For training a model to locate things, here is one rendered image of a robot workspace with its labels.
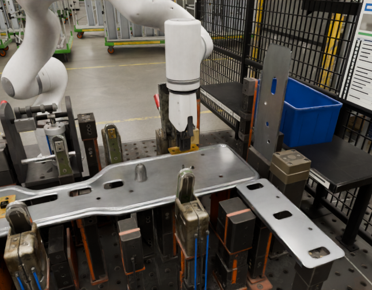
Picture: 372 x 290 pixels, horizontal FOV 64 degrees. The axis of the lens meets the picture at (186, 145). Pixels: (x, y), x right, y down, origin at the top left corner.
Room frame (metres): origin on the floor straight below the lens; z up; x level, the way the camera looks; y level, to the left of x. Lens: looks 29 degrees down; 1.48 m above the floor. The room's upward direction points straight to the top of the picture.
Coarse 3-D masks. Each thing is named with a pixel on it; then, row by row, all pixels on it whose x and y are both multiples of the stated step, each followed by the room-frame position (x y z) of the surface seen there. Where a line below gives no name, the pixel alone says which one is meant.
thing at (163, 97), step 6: (162, 84) 0.88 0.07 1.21; (162, 90) 0.88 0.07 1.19; (168, 90) 0.85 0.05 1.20; (162, 96) 0.87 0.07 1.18; (168, 96) 0.88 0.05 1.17; (162, 102) 0.86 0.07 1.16; (168, 102) 0.88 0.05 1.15; (162, 108) 0.86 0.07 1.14; (168, 108) 0.88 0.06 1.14; (162, 114) 0.86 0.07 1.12; (168, 114) 0.87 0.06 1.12; (162, 120) 0.85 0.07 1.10; (168, 120) 0.87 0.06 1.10; (162, 126) 0.85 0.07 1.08
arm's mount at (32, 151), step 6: (78, 138) 1.28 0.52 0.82; (36, 144) 1.23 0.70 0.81; (30, 150) 1.18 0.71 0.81; (36, 150) 1.18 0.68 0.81; (84, 150) 1.17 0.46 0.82; (30, 156) 1.13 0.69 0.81; (36, 156) 1.12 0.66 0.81; (84, 156) 1.12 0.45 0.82; (84, 162) 1.07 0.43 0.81; (84, 168) 1.03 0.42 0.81; (84, 174) 0.99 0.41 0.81; (84, 180) 0.98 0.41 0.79; (24, 186) 0.92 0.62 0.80; (30, 204) 0.92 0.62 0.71
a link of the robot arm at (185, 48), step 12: (168, 24) 0.70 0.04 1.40; (180, 24) 0.69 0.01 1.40; (192, 24) 0.70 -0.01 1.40; (168, 36) 0.70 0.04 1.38; (180, 36) 0.69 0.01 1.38; (192, 36) 0.70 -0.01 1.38; (168, 48) 0.71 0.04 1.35; (180, 48) 0.69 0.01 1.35; (192, 48) 0.70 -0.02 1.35; (204, 48) 0.75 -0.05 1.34; (168, 60) 0.71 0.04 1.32; (180, 60) 0.69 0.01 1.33; (192, 60) 0.70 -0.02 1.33; (168, 72) 0.71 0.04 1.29; (180, 72) 0.69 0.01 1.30; (192, 72) 0.70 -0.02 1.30
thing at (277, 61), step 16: (272, 48) 0.84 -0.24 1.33; (288, 48) 0.78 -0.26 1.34; (272, 64) 0.83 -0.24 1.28; (288, 64) 0.77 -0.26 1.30; (272, 80) 0.82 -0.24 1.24; (272, 96) 0.81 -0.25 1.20; (256, 112) 0.87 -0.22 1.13; (272, 112) 0.80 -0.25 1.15; (256, 128) 0.86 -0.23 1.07; (272, 128) 0.79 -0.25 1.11; (256, 144) 0.85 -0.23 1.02; (272, 144) 0.78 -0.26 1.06
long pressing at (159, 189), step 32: (160, 160) 0.79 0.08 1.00; (192, 160) 0.79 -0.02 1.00; (224, 160) 0.79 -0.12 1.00; (0, 192) 0.62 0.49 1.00; (32, 192) 0.62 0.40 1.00; (64, 192) 0.62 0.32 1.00; (96, 192) 0.62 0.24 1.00; (128, 192) 0.62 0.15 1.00; (160, 192) 0.62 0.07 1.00; (0, 224) 0.51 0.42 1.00
